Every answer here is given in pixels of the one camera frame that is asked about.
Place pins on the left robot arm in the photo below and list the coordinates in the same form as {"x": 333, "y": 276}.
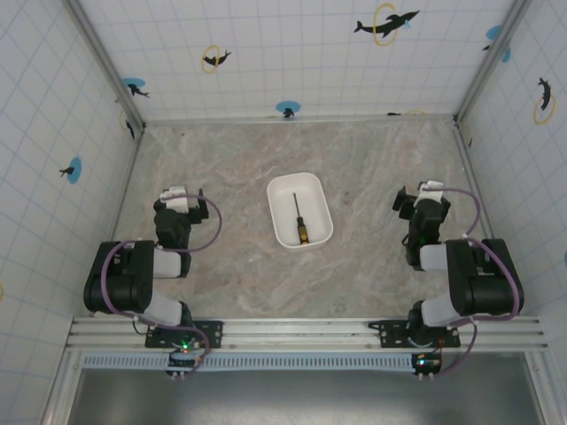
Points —
{"x": 119, "y": 276}

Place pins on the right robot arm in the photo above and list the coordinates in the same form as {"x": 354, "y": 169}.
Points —
{"x": 480, "y": 276}

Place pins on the white plastic bin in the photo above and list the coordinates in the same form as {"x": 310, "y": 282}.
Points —
{"x": 305, "y": 208}

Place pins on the black and yellow screwdriver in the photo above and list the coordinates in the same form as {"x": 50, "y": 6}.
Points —
{"x": 301, "y": 230}

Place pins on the blue patches sea animal sticker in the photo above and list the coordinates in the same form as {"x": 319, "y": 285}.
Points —
{"x": 498, "y": 40}

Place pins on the aluminium frame crossbar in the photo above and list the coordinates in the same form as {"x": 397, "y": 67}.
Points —
{"x": 301, "y": 119}

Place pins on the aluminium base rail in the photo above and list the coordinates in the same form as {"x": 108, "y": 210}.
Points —
{"x": 288, "y": 332}

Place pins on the aluminium frame post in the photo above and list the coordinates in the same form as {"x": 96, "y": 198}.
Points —
{"x": 108, "y": 66}
{"x": 491, "y": 62}

